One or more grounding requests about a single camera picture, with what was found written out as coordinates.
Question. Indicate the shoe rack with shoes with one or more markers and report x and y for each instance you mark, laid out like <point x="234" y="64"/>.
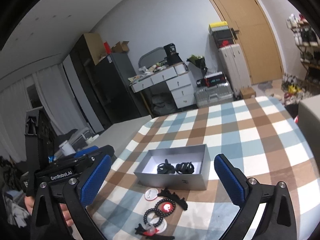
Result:
<point x="307" y="42"/>

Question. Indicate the stacked shoe boxes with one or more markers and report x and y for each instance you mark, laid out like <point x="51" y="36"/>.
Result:
<point x="221" y="34"/>

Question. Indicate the black refrigerator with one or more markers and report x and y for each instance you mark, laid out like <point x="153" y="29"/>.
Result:
<point x="104" y="79"/>

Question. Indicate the white round pin badge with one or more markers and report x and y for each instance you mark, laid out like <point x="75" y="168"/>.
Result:
<point x="151" y="194"/>

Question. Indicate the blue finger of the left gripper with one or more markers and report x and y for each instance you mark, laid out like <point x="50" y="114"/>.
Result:
<point x="108" y="150"/>
<point x="85" y="151"/>

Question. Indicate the red hair clip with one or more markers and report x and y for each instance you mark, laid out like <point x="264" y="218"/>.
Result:
<point x="150" y="232"/>

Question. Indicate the black bag on desk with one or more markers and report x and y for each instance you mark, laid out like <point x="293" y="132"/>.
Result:
<point x="172" y="55"/>

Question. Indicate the black comb hair clip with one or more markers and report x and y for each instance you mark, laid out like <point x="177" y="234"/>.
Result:
<point x="173" y="196"/>

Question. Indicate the black claw hair clip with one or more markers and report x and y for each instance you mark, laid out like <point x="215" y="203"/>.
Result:
<point x="166" y="168"/>

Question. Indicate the black long hair clip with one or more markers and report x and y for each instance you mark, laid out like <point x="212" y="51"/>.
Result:
<point x="139" y="231"/>

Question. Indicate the small cardboard box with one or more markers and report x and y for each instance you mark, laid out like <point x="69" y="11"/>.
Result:
<point x="247" y="93"/>

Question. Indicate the red round badge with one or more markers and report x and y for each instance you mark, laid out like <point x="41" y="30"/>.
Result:
<point x="167" y="207"/>

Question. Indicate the white upright suitcase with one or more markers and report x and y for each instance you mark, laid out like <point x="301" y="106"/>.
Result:
<point x="235" y="67"/>

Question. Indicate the white desk with drawers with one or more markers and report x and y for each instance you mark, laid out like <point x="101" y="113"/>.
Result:
<point x="181" y="85"/>

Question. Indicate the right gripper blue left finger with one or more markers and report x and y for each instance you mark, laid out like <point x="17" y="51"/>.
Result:
<point x="77" y="192"/>

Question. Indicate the black red box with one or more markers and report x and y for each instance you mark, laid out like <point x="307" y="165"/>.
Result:
<point x="211" y="80"/>

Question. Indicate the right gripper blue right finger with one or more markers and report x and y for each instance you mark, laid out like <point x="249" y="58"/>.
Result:
<point x="278" y="219"/>

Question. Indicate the silver suitcase lying flat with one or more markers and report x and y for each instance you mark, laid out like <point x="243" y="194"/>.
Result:
<point x="216" y="95"/>

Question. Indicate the checkered plaid tablecloth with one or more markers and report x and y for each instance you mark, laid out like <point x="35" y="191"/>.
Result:
<point x="257" y="135"/>

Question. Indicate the grey open cardboard box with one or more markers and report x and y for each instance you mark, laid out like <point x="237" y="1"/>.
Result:
<point x="180" y="168"/>

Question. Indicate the person's left hand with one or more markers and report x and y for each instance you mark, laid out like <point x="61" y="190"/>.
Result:
<point x="29" y="203"/>

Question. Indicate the white curtain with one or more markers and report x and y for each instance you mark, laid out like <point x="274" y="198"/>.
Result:
<point x="57" y="99"/>

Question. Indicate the wooden door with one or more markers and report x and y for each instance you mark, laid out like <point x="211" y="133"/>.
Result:
<point x="255" y="37"/>

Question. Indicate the white round badge lower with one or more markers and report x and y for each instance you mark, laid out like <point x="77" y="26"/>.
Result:
<point x="159" y="229"/>

